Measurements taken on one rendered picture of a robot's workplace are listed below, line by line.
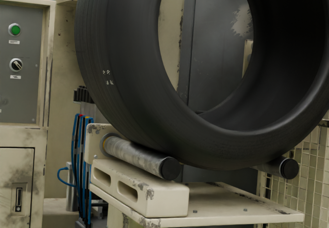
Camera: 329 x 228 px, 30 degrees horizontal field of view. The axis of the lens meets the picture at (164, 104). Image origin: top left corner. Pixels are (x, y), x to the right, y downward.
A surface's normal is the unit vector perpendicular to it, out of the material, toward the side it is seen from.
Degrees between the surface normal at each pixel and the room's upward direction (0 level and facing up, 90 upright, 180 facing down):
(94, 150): 90
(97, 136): 90
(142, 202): 90
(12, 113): 90
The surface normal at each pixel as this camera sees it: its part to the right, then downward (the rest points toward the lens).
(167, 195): 0.41, 0.07
